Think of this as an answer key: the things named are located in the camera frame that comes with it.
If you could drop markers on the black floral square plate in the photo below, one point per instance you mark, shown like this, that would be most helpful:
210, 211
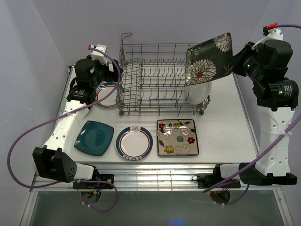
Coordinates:
209, 60

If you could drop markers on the beige floral square plate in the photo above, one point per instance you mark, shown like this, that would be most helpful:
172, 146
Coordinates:
177, 138

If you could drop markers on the grey wire dish rack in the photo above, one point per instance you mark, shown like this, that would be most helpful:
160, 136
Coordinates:
153, 79

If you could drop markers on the mint green plate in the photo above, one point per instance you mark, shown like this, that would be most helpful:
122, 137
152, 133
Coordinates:
62, 107

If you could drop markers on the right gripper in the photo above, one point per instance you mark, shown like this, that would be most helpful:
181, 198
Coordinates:
237, 58

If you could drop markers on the white oval plate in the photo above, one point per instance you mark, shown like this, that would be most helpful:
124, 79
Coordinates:
196, 94

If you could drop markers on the striped rim plate front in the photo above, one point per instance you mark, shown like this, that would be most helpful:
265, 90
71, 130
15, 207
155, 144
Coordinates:
134, 143

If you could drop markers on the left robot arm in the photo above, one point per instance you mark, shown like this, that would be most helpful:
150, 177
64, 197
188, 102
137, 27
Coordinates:
52, 160

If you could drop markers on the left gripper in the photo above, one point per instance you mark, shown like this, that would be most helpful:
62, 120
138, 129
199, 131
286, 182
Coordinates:
111, 76

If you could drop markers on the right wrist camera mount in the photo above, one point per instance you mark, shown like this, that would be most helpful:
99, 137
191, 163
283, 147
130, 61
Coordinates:
270, 32

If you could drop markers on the teal square plate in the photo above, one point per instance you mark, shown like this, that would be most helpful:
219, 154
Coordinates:
94, 138

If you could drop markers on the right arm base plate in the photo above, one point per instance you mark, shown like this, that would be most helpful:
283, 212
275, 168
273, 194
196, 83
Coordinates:
206, 181

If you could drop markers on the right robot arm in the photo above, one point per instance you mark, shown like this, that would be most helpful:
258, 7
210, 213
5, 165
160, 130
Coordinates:
277, 98

